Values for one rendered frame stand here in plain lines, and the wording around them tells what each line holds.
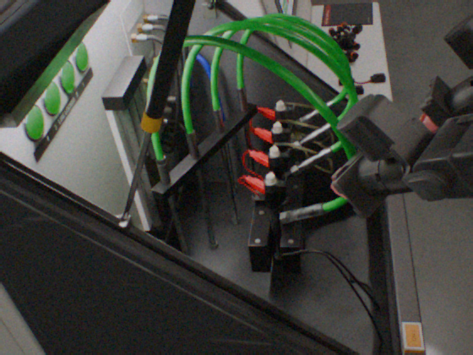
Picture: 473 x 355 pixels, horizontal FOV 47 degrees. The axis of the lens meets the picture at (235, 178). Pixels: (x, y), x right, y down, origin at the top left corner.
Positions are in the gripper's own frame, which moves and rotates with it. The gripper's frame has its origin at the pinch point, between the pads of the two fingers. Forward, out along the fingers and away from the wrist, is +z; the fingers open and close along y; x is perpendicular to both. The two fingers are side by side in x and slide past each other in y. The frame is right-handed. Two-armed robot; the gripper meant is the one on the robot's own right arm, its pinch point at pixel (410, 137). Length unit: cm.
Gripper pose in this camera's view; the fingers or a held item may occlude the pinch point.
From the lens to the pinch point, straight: 93.7
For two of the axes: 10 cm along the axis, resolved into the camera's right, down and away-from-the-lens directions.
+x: -3.8, 6.3, -6.8
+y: -7.4, -6.4, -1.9
